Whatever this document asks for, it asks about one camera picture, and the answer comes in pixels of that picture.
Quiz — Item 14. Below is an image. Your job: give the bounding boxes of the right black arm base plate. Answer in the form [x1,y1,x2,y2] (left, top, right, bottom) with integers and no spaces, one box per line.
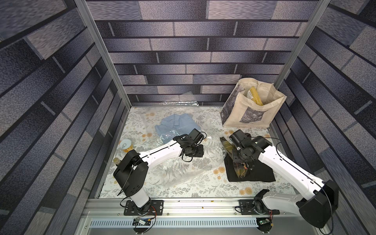
[235,199,280,215]

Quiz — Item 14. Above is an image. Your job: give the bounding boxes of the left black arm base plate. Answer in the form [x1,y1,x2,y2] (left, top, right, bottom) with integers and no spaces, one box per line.
[123,200,164,216]

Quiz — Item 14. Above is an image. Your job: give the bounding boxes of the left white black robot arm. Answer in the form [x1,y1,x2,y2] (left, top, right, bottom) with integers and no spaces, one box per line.
[113,129,207,211]

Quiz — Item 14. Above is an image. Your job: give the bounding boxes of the white round tape roll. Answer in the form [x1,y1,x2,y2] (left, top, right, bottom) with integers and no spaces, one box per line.
[119,139,134,153]

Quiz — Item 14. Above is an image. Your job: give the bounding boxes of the left small circuit board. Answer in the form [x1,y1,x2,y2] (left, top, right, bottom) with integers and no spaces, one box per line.
[132,217,151,226]

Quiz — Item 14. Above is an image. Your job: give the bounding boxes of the clear plastic vacuum bag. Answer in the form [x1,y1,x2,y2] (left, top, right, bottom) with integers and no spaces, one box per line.
[139,92,226,187]

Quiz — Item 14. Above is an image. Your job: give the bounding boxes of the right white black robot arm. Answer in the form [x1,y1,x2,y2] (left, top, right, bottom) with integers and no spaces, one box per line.
[230,130,339,229]

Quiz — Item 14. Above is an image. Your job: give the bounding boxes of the right small circuit board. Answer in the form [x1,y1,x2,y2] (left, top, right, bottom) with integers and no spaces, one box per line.
[256,218,272,226]

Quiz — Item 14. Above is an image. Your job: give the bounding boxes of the yellow item in tote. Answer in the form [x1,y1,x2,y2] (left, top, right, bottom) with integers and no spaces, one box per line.
[246,87,263,106]

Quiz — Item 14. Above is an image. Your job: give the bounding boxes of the small yellow capped bottle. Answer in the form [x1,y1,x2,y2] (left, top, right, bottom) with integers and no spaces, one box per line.
[113,157,121,165]

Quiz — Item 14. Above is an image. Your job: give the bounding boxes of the beige canvas tote bag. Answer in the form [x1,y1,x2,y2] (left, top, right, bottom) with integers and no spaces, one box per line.
[220,78,287,128]

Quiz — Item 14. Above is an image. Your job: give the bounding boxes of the yellow black plaid shirt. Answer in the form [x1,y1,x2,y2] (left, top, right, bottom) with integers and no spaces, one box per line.
[219,137,249,182]

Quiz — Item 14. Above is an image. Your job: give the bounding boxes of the small circuit board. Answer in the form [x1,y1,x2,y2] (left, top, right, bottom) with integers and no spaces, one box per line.
[132,217,151,226]
[256,218,272,226]

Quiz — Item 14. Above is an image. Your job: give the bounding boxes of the light blue shirt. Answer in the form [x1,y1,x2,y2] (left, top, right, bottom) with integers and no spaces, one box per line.
[155,113,201,144]

